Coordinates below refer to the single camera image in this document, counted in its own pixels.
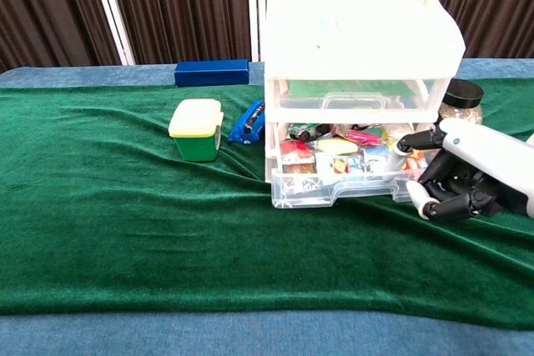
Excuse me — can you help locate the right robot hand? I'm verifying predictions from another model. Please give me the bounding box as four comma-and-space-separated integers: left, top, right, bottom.
383, 117, 534, 224

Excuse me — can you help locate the clear plastic storage bin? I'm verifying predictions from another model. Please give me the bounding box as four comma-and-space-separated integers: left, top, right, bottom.
272, 78, 451, 113

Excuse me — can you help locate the white trays box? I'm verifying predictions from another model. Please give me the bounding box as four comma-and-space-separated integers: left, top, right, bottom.
263, 0, 467, 184

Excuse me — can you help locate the yellow lidded green box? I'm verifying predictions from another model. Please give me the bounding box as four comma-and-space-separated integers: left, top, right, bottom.
168, 98, 225, 163

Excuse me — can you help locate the glass jar black lid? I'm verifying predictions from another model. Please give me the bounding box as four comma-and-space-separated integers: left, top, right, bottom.
436, 78, 486, 126

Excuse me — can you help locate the yellow oval item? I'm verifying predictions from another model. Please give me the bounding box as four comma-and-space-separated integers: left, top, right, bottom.
318, 137, 360, 156

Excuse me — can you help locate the red snack packet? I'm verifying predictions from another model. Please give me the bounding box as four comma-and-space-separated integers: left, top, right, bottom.
280, 140, 315, 174

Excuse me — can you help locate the green velvet cloth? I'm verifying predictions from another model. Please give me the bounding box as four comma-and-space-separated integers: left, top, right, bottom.
0, 78, 534, 333

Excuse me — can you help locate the blue rectangular box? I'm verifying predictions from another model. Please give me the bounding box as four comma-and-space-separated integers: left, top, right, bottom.
174, 58, 251, 88

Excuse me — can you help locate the pink packet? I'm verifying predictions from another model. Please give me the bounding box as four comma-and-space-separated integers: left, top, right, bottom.
345, 129, 383, 148

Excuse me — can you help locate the blue snack pack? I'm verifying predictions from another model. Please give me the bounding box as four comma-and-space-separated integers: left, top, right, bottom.
226, 99, 266, 146

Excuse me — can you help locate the dark folding screen white frame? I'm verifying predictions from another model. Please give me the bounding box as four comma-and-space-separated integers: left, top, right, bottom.
0, 0, 534, 74

